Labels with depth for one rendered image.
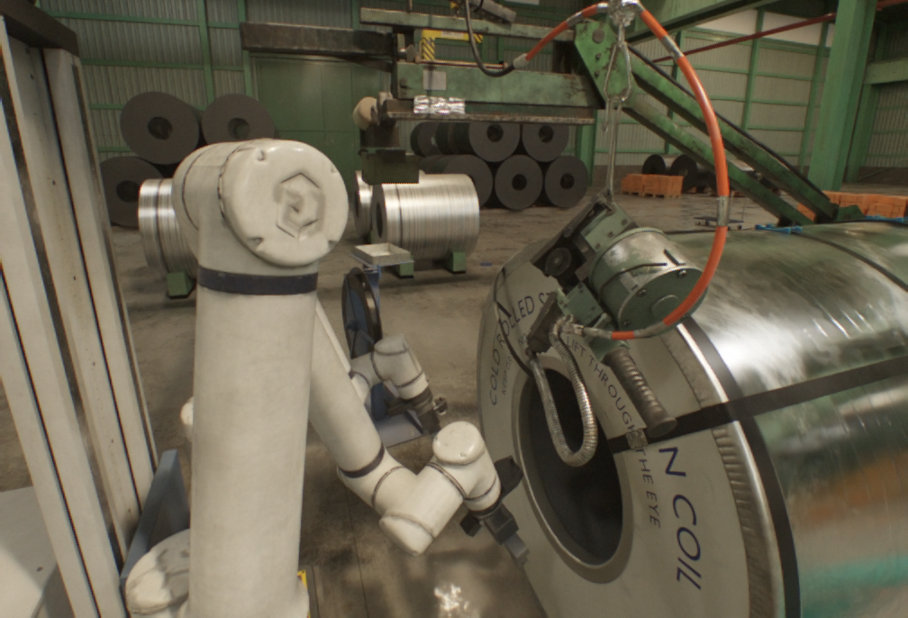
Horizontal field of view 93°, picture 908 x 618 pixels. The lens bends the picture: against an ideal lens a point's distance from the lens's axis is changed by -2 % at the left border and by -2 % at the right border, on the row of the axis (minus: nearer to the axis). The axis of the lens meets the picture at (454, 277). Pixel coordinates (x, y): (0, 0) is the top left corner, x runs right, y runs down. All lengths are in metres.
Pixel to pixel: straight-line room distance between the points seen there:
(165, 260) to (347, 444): 5.22
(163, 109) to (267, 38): 10.75
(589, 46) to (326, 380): 1.43
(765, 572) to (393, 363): 0.84
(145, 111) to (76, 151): 11.26
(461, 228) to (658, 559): 5.26
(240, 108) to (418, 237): 7.06
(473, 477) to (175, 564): 0.46
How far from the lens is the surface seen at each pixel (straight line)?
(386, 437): 2.75
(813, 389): 1.00
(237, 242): 0.45
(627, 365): 0.72
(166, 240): 5.80
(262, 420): 0.50
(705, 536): 0.98
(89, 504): 0.90
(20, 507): 1.41
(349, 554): 2.18
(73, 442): 0.85
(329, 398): 0.74
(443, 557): 2.13
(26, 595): 1.18
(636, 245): 0.73
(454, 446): 0.82
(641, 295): 0.69
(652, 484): 1.03
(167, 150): 12.14
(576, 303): 0.78
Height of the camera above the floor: 1.56
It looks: 15 degrees down
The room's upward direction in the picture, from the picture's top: straight up
